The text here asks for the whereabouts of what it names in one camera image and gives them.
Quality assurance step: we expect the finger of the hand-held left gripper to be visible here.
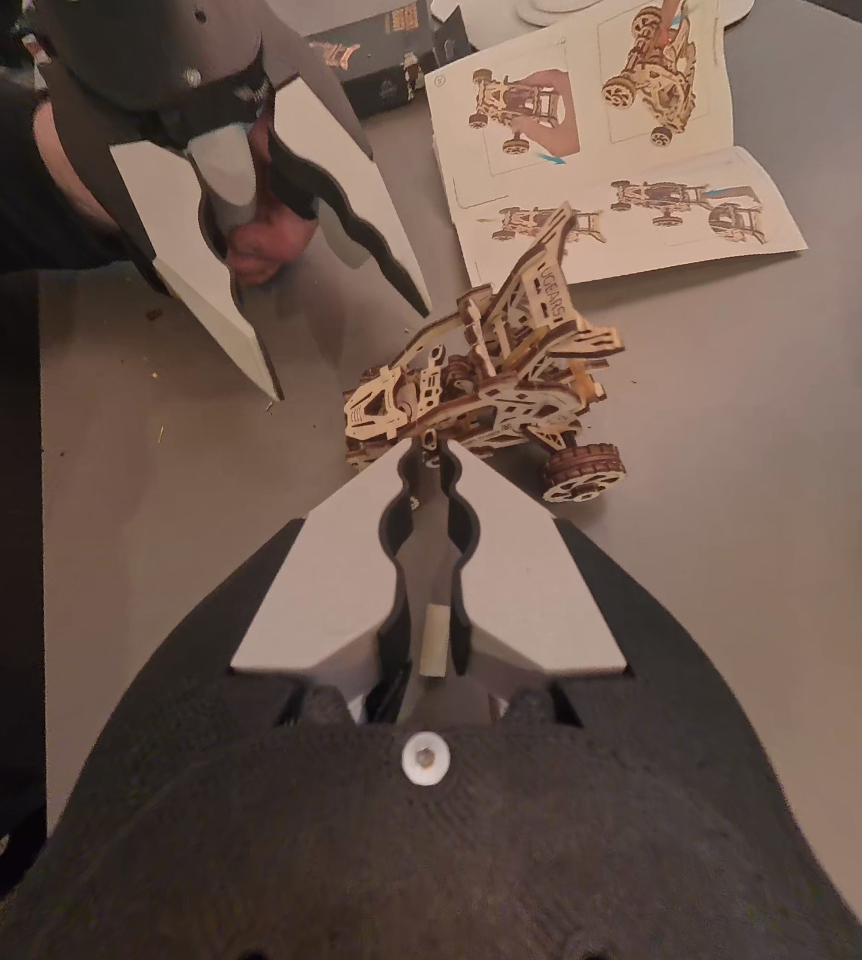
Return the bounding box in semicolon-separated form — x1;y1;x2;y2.
254;15;432;320
108;137;286;404

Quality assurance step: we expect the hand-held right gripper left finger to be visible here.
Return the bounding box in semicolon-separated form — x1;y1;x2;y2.
230;438;415;723

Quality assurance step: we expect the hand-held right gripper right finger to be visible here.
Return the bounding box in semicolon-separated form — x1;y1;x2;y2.
442;438;635;678

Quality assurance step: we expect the black model kit box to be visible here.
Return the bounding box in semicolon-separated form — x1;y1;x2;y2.
305;0;441;123

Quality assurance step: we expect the pale wooden stick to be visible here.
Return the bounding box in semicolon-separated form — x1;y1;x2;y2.
419;602;452;681

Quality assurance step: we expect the wooden buggy model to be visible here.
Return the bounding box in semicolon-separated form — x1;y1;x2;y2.
342;201;629;505

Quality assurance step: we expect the white instruction booklet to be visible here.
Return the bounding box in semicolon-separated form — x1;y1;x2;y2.
423;0;809;288

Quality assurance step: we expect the person's left hand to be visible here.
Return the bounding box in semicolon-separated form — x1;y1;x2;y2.
223;197;321;288

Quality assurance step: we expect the wooden book stand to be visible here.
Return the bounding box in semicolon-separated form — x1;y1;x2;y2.
431;0;756;29

